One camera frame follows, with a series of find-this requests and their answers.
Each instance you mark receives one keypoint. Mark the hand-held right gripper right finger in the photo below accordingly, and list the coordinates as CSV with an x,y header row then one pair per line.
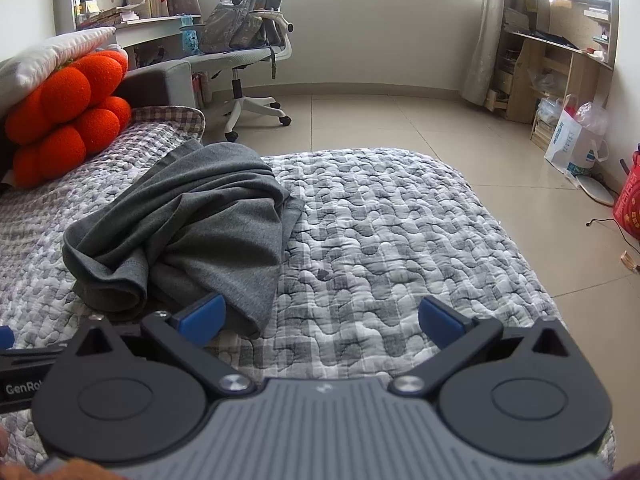
x,y
440,317

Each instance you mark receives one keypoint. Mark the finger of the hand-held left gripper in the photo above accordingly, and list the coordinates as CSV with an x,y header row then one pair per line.
x,y
4,336

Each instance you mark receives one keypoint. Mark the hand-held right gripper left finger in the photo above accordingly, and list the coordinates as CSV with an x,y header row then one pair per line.
x,y
202,317

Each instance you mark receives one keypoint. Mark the grey shirt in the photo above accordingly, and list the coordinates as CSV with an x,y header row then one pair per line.
x,y
200,210

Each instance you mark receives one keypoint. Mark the person's right hand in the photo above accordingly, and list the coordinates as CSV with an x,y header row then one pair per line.
x,y
30,475

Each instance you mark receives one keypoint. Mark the grey white quilted blanket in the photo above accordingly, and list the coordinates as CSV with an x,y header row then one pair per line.
x,y
400,240

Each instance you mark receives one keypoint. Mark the white slipper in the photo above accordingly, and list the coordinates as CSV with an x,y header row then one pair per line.
x,y
595,190

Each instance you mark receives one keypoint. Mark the orange pumpkin cushion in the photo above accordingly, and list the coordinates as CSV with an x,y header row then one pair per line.
x,y
85,135
75,85

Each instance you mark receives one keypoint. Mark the white paper bag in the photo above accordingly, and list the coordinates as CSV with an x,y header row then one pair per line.
x,y
567,140

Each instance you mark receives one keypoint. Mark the grey white office chair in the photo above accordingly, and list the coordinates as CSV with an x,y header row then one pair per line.
x,y
255,105

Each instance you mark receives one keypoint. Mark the red bag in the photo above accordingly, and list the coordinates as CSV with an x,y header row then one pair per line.
x,y
631,200

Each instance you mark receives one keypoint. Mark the red storage box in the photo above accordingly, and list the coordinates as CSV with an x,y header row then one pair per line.
x,y
200,87

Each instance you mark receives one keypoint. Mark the dark grey sofa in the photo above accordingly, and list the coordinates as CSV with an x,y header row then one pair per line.
x,y
155,85

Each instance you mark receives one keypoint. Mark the clear plastic bag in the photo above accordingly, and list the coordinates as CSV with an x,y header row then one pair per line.
x,y
592,117

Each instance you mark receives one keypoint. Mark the teal patterned bag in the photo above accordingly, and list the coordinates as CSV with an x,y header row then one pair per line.
x,y
190,40

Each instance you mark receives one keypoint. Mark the light grey pillow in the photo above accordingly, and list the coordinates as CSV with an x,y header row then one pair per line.
x,y
45,57

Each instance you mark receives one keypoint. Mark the blue plush toy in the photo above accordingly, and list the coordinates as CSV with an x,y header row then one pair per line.
x,y
110,50

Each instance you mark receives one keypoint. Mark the wooden shelf desk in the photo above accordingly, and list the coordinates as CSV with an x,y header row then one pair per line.
x,y
575,60

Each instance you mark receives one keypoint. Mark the white bookshelf desk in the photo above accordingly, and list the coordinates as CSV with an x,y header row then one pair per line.
x,y
150,25

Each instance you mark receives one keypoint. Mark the camouflage backpack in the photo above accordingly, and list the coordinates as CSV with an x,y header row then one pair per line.
x,y
232,20

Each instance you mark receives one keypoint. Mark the pile of loose books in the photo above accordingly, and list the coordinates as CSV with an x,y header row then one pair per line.
x,y
112,15

